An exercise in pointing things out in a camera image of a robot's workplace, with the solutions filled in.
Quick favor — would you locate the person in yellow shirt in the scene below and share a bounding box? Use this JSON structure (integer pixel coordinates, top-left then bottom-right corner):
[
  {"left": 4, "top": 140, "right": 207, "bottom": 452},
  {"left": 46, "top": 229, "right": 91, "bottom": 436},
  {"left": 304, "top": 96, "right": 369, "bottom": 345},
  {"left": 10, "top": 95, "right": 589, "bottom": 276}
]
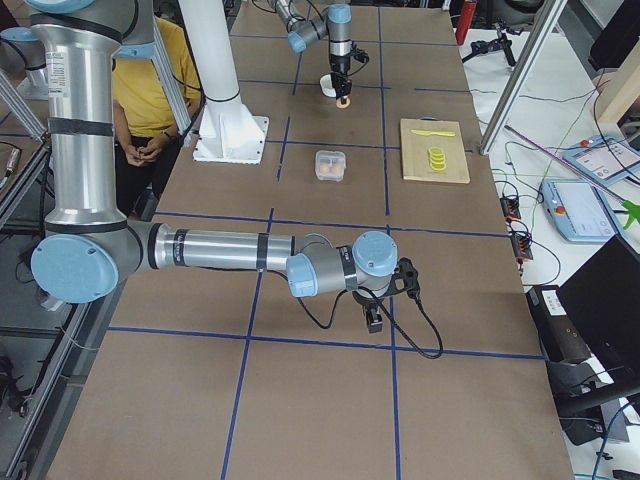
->
[{"left": 110, "top": 17, "right": 202, "bottom": 219}]

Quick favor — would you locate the blue teach pendant near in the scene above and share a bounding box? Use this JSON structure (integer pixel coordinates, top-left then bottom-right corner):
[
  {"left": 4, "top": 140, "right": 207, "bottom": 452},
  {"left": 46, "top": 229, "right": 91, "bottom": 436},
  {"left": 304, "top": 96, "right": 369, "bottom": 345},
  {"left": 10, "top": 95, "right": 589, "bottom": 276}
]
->
[{"left": 541, "top": 178, "right": 619, "bottom": 244}]

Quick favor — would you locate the red cylinder bottle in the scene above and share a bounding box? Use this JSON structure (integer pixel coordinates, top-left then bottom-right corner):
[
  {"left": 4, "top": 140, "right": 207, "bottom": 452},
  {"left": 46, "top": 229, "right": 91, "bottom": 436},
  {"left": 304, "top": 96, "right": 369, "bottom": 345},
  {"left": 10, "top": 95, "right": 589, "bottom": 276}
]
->
[{"left": 455, "top": 0, "right": 477, "bottom": 46}]

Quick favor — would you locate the clear plastic egg box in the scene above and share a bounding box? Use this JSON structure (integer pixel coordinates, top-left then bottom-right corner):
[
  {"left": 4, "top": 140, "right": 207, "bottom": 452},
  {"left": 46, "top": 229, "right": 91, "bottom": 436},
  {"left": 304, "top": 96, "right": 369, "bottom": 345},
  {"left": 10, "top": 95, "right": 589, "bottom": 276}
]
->
[{"left": 315, "top": 150, "right": 346, "bottom": 182}]

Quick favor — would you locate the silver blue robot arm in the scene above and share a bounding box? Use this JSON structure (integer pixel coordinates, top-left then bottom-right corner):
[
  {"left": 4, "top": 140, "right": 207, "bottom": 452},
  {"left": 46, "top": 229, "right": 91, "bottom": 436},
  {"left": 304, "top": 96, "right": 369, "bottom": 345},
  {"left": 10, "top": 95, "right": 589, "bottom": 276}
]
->
[
  {"left": 31, "top": 1, "right": 420, "bottom": 332},
  {"left": 267, "top": 1, "right": 369, "bottom": 108}
]

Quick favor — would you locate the white ceramic bowl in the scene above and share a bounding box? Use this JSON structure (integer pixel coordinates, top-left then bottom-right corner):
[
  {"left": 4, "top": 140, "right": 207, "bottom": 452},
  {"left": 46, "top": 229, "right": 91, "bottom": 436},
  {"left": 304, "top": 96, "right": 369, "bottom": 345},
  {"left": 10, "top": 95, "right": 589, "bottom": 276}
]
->
[{"left": 319, "top": 74, "right": 336, "bottom": 98}]

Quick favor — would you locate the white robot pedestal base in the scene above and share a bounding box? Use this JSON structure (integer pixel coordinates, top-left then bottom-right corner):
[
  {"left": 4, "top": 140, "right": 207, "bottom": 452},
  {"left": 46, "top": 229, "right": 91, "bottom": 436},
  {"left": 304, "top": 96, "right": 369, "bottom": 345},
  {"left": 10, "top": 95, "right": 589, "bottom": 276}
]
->
[{"left": 179, "top": 0, "right": 269, "bottom": 164}]

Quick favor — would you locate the reacher grabber stick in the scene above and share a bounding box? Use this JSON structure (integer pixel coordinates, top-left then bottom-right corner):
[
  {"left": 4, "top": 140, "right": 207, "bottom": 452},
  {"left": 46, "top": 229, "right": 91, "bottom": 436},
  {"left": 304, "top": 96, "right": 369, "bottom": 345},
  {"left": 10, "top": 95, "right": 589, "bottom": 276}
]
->
[{"left": 503, "top": 124, "right": 640, "bottom": 232}]

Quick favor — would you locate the brown egg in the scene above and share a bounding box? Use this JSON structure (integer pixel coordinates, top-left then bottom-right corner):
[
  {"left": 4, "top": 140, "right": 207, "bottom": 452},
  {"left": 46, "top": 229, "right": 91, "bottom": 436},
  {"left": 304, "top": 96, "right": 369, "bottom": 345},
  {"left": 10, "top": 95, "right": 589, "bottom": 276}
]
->
[{"left": 336, "top": 98, "right": 351, "bottom": 109}]

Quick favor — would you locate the blue teach pendant far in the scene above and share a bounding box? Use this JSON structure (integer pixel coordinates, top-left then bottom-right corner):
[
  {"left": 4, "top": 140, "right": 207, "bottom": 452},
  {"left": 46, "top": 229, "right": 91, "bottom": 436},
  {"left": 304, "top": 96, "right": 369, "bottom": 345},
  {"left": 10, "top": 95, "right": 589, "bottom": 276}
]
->
[{"left": 562, "top": 135, "right": 639, "bottom": 186}]

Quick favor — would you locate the bamboo cutting board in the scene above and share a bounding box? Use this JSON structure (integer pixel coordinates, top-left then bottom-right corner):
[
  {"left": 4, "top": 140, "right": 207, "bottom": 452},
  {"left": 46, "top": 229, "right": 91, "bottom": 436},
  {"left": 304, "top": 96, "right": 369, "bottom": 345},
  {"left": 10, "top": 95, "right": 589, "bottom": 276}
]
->
[{"left": 400, "top": 118, "right": 470, "bottom": 184}]

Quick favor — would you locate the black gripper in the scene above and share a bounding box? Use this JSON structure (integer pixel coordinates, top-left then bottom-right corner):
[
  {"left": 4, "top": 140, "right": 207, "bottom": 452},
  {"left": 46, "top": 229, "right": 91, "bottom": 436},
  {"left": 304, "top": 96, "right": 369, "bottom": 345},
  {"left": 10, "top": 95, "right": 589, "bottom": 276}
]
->
[
  {"left": 329, "top": 42, "right": 369, "bottom": 99},
  {"left": 353, "top": 257, "right": 419, "bottom": 334}
]

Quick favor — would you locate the aluminium frame post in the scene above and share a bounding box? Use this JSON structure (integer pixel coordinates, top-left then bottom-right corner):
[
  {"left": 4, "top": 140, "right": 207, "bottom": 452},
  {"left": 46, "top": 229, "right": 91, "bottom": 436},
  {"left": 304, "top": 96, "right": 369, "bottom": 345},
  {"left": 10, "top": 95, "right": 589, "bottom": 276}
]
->
[{"left": 479, "top": 0, "right": 567, "bottom": 155}]

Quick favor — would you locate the yellow plastic knife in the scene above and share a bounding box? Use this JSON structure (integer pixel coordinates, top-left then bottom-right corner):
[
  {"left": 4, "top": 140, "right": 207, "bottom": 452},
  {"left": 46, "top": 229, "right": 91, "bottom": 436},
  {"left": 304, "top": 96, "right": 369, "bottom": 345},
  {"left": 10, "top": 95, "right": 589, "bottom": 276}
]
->
[{"left": 410, "top": 129, "right": 456, "bottom": 138}]

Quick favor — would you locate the blue teach pendant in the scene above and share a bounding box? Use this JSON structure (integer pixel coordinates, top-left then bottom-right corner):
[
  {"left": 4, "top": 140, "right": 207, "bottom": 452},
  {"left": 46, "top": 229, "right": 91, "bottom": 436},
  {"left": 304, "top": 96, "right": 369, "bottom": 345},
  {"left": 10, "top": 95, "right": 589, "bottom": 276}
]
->
[
  {"left": 562, "top": 135, "right": 639, "bottom": 186},
  {"left": 541, "top": 178, "right": 619, "bottom": 244}
]

